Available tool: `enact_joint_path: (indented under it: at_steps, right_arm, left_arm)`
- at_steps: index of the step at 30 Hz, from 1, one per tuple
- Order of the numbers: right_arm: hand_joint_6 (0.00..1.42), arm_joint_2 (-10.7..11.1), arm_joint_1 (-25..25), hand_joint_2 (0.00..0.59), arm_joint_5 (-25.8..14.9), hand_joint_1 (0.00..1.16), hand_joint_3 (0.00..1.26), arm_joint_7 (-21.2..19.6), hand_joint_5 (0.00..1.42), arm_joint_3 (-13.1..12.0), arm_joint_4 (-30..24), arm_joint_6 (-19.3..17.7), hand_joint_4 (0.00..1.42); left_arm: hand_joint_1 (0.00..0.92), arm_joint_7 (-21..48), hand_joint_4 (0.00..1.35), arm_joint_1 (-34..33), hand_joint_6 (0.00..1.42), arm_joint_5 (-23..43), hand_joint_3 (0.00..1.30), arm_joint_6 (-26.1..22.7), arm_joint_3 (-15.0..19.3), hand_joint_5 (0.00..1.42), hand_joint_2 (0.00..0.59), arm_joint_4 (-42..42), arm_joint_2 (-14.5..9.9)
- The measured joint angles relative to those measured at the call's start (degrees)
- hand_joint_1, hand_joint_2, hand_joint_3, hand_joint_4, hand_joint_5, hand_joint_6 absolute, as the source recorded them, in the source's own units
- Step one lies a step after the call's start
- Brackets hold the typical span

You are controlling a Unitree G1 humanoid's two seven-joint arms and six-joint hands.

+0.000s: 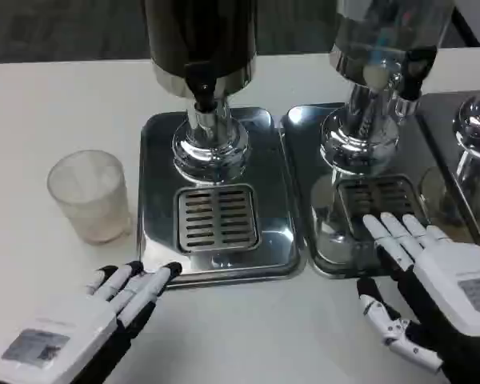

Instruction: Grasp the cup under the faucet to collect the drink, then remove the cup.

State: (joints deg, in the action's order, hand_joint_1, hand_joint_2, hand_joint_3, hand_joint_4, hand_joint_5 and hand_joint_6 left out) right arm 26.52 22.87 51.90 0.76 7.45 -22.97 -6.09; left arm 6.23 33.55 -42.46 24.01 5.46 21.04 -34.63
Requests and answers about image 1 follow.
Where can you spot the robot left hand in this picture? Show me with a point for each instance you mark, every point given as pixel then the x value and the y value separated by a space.
pixel 64 332

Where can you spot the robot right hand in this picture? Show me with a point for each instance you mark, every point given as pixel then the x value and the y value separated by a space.
pixel 456 288

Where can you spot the clear ribbed glass cup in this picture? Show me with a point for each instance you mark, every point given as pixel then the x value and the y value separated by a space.
pixel 88 200

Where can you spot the black tap of dark dispenser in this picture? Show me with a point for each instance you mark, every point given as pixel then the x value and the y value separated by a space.
pixel 200 84

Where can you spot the slotted steel drip grid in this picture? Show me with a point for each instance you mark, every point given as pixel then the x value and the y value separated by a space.
pixel 218 218
pixel 368 192

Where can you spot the clear drink dispenser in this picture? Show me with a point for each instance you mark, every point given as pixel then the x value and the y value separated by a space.
pixel 360 132

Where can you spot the steel drip tray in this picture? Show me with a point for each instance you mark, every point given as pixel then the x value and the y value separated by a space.
pixel 272 180
pixel 304 160

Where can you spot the black tap of clear dispenser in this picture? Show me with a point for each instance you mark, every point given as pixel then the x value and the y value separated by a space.
pixel 418 68

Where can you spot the dark drink dispenser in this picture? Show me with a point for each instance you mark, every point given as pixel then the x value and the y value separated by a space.
pixel 200 32

